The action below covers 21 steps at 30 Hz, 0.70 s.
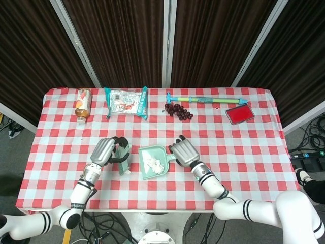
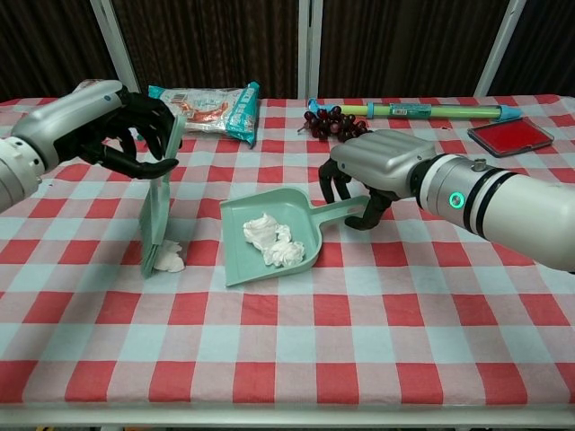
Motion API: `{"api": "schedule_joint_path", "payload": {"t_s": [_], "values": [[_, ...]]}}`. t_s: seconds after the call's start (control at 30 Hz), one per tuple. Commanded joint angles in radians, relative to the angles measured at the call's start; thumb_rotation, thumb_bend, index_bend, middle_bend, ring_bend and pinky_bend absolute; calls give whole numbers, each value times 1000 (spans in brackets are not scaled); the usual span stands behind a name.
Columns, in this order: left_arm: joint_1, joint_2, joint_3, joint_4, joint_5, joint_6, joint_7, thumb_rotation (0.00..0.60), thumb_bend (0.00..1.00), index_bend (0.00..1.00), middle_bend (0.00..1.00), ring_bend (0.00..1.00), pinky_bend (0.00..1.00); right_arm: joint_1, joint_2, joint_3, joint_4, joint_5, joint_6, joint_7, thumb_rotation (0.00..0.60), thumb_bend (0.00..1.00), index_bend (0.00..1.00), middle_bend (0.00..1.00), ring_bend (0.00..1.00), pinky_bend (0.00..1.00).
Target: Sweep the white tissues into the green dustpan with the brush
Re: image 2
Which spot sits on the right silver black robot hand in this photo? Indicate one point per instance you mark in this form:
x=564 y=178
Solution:
x=382 y=161

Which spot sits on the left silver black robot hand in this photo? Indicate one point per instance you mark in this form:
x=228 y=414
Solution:
x=76 y=121

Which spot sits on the mint green hand broom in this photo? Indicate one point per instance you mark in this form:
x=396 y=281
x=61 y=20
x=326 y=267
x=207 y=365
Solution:
x=155 y=215

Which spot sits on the white paper ball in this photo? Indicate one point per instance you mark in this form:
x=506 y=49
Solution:
x=170 y=260
x=259 y=230
x=285 y=253

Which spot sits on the mint green dustpan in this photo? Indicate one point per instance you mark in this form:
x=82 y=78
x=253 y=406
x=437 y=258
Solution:
x=245 y=262

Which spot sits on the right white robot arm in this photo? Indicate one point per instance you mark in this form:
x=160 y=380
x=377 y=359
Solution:
x=507 y=206

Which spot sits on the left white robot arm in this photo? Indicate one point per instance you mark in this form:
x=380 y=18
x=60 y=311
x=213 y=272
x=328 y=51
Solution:
x=13 y=175

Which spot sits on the dark red grape bunch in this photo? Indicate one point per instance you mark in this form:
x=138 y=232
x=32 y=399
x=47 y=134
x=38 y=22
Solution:
x=337 y=123

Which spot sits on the green blue toy water pump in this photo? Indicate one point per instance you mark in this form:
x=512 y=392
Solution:
x=431 y=110

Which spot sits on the dark brown partition panel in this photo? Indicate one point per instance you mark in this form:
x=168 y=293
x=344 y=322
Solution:
x=211 y=40
x=45 y=45
x=400 y=45
x=548 y=45

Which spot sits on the red ink pad case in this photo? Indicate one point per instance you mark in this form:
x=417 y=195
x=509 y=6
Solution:
x=510 y=137

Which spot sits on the clear teal snack bag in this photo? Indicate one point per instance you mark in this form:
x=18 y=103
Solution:
x=211 y=112

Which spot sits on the red white checkered tablecloth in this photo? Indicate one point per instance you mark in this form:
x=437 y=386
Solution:
x=314 y=332

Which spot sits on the aluminium partition post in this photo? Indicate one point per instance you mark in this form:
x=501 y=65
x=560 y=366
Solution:
x=310 y=45
x=501 y=45
x=114 y=45

